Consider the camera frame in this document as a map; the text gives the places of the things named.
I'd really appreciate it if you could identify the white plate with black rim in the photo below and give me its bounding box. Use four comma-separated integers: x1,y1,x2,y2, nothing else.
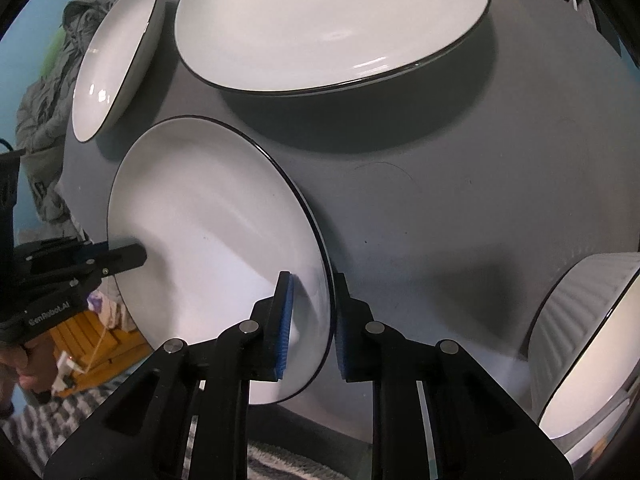
106,116,334,404

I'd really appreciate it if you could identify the white bowl with black rim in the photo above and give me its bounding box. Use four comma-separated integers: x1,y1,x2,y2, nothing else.
72,0,166,143

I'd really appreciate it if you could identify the white ribbed bowl black rim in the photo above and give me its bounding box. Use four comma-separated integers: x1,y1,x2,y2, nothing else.
528,252,639,468

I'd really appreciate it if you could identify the large white plate black rim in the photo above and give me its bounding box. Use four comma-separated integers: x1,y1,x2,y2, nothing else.
175,0,490,96

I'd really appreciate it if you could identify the person's left hand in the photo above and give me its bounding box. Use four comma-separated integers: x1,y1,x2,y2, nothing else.
1,333,58,410

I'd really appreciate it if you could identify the striped grey white cloth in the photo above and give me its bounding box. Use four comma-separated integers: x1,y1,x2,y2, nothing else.
1,379,124,477

